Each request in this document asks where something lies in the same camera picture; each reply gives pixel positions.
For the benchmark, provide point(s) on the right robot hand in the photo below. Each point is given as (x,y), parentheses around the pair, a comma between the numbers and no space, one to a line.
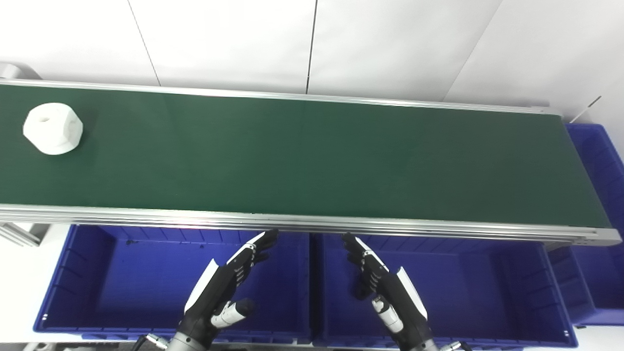
(392,292)

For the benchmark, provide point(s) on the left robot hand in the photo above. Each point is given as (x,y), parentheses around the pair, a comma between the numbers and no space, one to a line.
(217,287)

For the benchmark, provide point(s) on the white plastic part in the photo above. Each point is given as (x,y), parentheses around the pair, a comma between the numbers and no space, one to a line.
(52,129)

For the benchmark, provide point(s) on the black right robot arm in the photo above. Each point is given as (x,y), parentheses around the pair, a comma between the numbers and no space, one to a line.
(419,347)

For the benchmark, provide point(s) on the blue plastic bin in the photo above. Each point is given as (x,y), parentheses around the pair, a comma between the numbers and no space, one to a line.
(136,282)
(468,292)
(602,165)

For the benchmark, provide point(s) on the green conveyor belt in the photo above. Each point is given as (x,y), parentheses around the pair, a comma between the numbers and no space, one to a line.
(312,156)
(312,222)

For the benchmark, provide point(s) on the aluminium conveyor leg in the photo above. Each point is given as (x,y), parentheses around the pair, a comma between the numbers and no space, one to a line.
(24,234)

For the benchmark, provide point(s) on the grey conveyor motor housing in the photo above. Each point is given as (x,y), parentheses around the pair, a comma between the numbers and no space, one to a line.
(17,73)

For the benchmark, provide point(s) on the thin white rod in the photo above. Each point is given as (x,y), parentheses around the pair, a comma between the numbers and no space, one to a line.
(585,109)

